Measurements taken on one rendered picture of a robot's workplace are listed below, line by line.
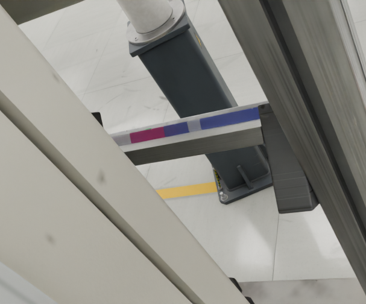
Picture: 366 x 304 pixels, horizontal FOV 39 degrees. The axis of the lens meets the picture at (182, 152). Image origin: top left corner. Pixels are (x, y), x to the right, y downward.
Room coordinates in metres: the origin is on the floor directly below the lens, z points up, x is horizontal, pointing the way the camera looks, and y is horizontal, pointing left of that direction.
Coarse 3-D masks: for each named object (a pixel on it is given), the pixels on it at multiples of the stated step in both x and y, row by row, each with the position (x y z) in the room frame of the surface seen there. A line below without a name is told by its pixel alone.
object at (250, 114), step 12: (252, 108) 0.38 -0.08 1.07; (192, 120) 0.41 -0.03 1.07; (204, 120) 0.40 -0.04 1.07; (216, 120) 0.39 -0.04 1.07; (228, 120) 0.39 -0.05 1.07; (240, 120) 0.38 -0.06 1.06; (144, 132) 0.45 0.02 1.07; (156, 132) 0.44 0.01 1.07; (168, 132) 0.43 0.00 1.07; (180, 132) 0.42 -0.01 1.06; (120, 144) 0.46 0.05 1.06
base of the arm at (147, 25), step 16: (128, 0) 1.33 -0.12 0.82; (144, 0) 1.32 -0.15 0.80; (160, 0) 1.33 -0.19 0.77; (176, 0) 1.40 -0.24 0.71; (128, 16) 1.36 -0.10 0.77; (144, 16) 1.32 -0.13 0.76; (160, 16) 1.32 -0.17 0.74; (176, 16) 1.31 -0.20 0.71; (128, 32) 1.41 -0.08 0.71; (144, 32) 1.34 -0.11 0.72; (160, 32) 1.29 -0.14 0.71
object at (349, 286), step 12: (252, 288) 0.52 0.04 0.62; (264, 288) 0.51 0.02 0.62; (276, 288) 0.49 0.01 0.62; (288, 288) 0.48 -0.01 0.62; (300, 288) 0.47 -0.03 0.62; (312, 288) 0.46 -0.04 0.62; (324, 288) 0.44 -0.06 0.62; (336, 288) 0.43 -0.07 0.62; (348, 288) 0.42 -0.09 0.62; (360, 288) 0.41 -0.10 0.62; (264, 300) 0.49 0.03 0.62; (276, 300) 0.48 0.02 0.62; (288, 300) 0.46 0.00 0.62; (300, 300) 0.45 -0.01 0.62; (312, 300) 0.44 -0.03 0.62; (324, 300) 0.43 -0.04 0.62; (336, 300) 0.42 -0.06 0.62; (348, 300) 0.40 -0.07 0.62; (360, 300) 0.39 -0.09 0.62
